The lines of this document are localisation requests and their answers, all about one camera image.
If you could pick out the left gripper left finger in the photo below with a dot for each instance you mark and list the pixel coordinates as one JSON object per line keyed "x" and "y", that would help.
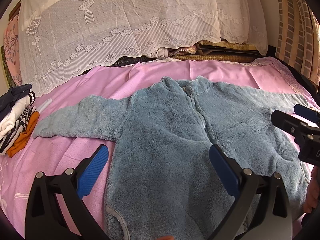
{"x": 44, "y": 218}

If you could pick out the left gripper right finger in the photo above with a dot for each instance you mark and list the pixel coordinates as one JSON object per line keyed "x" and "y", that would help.
{"x": 261, "y": 209}

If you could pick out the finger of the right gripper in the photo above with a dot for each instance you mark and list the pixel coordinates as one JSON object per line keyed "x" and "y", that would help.
{"x": 307, "y": 113}
{"x": 291, "y": 125}

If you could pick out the blue fleece jacket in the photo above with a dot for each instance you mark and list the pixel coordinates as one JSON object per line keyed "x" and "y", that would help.
{"x": 161, "y": 181}

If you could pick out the person's right hand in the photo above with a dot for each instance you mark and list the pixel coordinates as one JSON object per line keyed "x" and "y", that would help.
{"x": 312, "y": 193}

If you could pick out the pink bed sheet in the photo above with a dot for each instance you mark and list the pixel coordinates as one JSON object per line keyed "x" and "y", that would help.
{"x": 54, "y": 155}

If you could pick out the brown checkered curtain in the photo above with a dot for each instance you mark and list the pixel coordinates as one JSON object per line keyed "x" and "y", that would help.
{"x": 298, "y": 39}

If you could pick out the orange folded garment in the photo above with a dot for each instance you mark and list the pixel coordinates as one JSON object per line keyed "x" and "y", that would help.
{"x": 24, "y": 137}

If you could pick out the striped folded garment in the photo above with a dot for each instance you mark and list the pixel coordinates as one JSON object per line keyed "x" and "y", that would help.
{"x": 20, "y": 126}

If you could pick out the white folded garment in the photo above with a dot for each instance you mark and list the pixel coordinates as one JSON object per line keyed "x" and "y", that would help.
{"x": 7, "y": 123}

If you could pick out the woven bamboo mat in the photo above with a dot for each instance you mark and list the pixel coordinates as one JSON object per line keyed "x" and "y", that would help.
{"x": 223, "y": 51}

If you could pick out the navy folded garment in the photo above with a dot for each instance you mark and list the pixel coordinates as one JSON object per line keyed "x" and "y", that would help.
{"x": 8, "y": 99}

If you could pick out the pink floral folded bedding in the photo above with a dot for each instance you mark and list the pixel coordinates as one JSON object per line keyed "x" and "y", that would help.
{"x": 182, "y": 51}

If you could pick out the pink floral cloth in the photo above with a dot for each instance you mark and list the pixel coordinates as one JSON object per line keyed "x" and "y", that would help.
{"x": 11, "y": 50}

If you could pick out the white lace cover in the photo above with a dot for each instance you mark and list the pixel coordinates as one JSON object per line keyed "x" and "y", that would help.
{"x": 60, "y": 39}

